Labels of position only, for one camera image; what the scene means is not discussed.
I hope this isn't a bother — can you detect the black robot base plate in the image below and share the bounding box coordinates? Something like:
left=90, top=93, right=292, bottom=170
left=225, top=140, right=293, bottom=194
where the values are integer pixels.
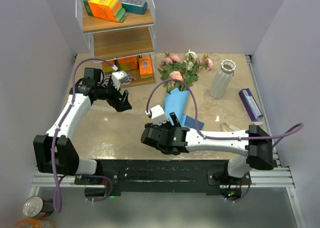
left=75, top=160, right=251, bottom=197

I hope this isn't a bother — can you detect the artificial pink flower bouquet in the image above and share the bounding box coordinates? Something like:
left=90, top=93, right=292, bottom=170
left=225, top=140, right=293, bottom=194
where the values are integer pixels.
left=158, top=49, right=214, bottom=93

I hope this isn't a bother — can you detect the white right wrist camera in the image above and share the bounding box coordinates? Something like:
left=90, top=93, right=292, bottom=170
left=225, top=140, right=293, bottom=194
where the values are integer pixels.
left=150, top=105, right=169, bottom=126

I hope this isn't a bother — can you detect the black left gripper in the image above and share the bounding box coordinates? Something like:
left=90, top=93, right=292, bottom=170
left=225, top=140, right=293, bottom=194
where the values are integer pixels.
left=96, top=77, right=132, bottom=112

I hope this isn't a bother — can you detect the orange plastic container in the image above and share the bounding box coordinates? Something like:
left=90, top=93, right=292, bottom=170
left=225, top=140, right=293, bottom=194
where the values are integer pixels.
left=14, top=218, right=56, bottom=228

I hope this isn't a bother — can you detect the teal box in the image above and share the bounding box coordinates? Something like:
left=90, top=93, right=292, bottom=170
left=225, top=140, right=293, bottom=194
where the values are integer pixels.
left=120, top=0, right=148, bottom=15

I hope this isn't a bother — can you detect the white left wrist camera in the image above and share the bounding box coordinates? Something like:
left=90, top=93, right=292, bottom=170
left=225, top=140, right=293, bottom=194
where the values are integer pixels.
left=111, top=71, right=128, bottom=90

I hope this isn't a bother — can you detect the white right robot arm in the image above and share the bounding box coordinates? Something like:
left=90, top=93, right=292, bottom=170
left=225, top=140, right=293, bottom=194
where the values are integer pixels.
left=140, top=118, right=274, bottom=185

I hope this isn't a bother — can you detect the beige ribbon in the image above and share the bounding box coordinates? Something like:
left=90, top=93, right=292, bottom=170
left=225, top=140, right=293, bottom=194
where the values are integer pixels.
left=215, top=116, right=265, bottom=132

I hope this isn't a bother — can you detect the orange box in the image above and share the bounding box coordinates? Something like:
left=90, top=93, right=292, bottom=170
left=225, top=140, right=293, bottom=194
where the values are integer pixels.
left=117, top=56, right=138, bottom=71
left=101, top=60, right=117, bottom=73

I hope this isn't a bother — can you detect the white ribbed vase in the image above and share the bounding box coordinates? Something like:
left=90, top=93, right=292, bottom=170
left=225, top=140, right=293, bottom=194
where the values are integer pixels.
left=209, top=59, right=236, bottom=99

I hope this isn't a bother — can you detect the orange sponge pack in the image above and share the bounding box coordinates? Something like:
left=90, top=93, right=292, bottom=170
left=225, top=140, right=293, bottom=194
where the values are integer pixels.
left=83, top=0, right=128, bottom=22

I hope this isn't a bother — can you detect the purple box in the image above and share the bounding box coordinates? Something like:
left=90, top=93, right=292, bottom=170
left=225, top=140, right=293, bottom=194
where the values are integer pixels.
left=238, top=88, right=263, bottom=122

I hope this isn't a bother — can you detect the blue wrapping paper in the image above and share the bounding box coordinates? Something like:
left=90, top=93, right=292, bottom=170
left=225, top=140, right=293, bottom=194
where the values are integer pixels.
left=164, top=88, right=196, bottom=129

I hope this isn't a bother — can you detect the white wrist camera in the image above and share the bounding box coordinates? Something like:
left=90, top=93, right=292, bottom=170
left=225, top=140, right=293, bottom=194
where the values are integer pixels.
left=150, top=105, right=169, bottom=126
left=111, top=71, right=128, bottom=90

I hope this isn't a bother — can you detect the striped purple white sponge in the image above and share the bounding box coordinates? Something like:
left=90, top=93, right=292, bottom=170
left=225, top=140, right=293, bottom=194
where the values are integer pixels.
left=123, top=73, right=137, bottom=86

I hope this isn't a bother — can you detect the orange packet right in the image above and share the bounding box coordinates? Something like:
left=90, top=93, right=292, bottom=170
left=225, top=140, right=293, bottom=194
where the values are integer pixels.
left=138, top=57, right=153, bottom=78

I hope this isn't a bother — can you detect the tin can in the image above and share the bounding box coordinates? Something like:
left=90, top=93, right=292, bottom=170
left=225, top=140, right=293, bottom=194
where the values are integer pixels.
left=22, top=196, right=54, bottom=218

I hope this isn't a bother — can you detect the white wire wooden shelf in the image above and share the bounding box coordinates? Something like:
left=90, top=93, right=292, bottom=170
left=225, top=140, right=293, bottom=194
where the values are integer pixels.
left=76, top=0, right=156, bottom=87

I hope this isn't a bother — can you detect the orange box middle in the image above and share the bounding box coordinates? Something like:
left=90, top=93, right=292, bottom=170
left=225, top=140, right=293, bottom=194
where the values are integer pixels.
left=117, top=56, right=138, bottom=71

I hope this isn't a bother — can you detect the orange box left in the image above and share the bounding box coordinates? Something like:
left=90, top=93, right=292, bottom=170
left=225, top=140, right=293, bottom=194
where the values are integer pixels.
left=101, top=60, right=117, bottom=73

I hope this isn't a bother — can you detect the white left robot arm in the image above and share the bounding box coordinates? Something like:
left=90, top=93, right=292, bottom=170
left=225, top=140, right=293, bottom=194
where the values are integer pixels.
left=33, top=68, right=132, bottom=184

